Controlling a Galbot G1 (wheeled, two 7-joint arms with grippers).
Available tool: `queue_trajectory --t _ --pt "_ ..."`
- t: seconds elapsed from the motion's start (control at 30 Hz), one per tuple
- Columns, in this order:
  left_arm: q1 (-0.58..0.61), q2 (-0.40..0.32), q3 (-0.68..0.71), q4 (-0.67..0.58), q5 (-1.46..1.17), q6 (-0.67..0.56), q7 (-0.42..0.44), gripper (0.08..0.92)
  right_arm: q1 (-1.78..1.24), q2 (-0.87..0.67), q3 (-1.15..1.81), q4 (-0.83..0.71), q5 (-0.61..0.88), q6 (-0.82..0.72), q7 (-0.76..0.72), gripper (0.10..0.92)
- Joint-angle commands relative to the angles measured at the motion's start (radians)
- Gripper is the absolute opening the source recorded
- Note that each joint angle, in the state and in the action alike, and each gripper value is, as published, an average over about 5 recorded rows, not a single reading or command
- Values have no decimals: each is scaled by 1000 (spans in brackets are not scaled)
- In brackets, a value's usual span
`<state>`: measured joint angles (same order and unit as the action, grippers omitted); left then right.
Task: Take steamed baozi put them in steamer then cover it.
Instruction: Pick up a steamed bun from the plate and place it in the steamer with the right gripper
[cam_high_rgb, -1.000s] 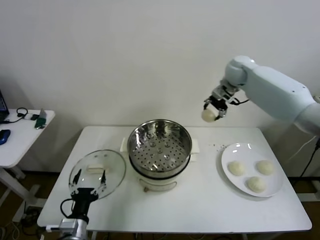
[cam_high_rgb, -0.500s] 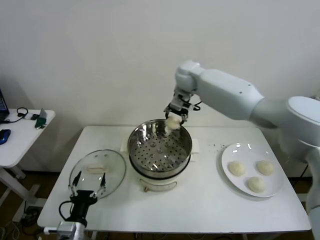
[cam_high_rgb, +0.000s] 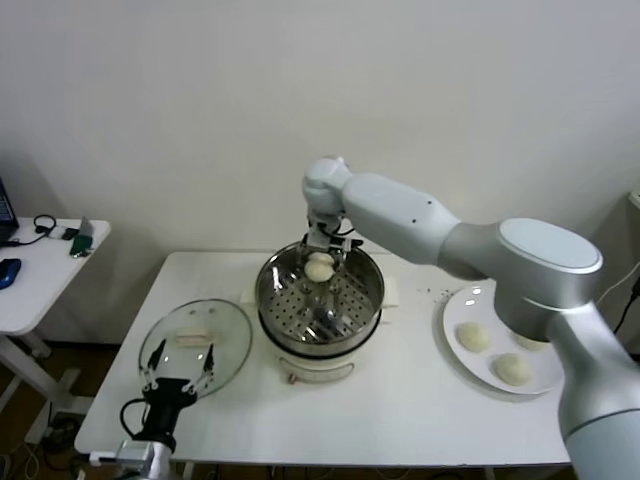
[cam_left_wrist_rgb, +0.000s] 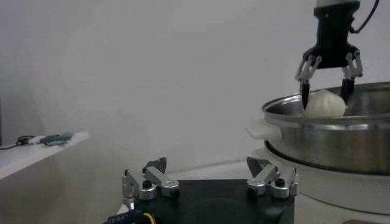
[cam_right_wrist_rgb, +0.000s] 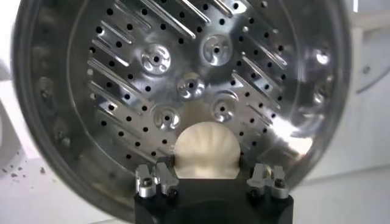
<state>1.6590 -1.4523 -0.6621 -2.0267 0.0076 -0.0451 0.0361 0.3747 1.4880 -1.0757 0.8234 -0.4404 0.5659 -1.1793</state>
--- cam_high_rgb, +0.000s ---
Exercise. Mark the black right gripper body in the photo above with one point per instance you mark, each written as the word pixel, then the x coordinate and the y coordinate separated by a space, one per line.
pixel 325 232

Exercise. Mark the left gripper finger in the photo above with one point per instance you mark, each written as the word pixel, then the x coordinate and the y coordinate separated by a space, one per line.
pixel 207 372
pixel 149 372

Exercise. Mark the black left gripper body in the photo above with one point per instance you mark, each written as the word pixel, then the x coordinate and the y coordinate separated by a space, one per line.
pixel 165 395

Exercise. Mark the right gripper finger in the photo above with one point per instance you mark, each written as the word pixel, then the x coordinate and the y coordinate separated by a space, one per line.
pixel 342 260
pixel 303 252

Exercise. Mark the white steamed baozi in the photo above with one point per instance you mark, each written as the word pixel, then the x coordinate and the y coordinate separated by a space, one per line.
pixel 530 345
pixel 474 337
pixel 317 270
pixel 512 369

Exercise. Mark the round glass pot lid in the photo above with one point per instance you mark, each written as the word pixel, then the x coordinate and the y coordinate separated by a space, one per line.
pixel 227 320

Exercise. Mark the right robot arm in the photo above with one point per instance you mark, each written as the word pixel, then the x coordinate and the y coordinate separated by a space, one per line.
pixel 400 215

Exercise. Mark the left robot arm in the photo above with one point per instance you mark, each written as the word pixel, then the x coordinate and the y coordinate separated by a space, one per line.
pixel 162 462

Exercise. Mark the stainless steel steamer basket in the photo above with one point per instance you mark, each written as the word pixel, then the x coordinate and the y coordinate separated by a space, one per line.
pixel 362 300

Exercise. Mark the grey floor power strip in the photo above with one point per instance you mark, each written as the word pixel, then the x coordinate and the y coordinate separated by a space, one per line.
pixel 62 425

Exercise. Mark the scattered brown crumbs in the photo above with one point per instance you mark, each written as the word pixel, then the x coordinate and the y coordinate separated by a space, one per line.
pixel 440 291

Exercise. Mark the white oval plate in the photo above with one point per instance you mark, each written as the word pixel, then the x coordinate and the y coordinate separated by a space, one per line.
pixel 450 320

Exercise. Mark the white side table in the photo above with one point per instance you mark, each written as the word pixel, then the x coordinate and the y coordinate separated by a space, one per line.
pixel 50 290

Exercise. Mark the blue computer mouse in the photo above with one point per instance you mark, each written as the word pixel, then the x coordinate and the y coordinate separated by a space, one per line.
pixel 9 272

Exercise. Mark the dark laptop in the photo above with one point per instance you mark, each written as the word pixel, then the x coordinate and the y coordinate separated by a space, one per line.
pixel 5 210

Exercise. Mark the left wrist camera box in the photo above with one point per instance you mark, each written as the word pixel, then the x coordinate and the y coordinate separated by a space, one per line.
pixel 132 452

